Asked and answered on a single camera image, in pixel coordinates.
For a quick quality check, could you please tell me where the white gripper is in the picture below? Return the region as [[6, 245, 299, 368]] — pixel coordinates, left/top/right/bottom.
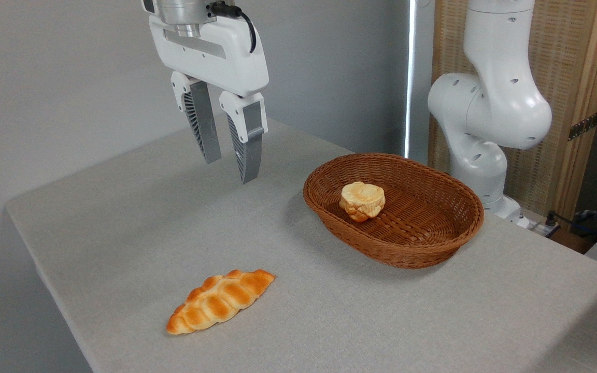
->
[[148, 15, 270, 184]]

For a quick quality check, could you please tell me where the long braided bread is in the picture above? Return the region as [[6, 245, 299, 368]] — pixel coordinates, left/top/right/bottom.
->
[[166, 269, 277, 336]]

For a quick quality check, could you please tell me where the small round bread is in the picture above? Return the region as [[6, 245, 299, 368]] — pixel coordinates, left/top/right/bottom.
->
[[339, 182, 386, 223]]

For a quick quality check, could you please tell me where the brown wicker basket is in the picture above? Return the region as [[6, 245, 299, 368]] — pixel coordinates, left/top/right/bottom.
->
[[303, 153, 485, 269]]

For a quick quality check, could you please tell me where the vertical white light strip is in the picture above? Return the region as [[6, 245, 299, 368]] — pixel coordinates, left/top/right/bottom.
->
[[404, 0, 418, 159]]

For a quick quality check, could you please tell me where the grey tablecloth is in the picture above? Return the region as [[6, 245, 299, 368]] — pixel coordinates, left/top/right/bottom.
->
[[6, 117, 597, 373]]

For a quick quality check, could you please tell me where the wooden woven folding screen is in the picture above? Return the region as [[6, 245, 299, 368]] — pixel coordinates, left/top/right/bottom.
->
[[428, 0, 597, 224]]

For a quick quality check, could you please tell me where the metal screen hinge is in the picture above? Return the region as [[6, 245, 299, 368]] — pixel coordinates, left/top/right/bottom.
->
[[568, 111, 597, 141]]

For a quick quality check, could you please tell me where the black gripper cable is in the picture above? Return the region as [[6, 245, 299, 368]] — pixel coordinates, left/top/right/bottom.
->
[[210, 2, 258, 54]]

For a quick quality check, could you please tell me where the black power plug cable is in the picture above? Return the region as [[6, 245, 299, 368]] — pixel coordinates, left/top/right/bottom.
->
[[544, 210, 597, 239]]

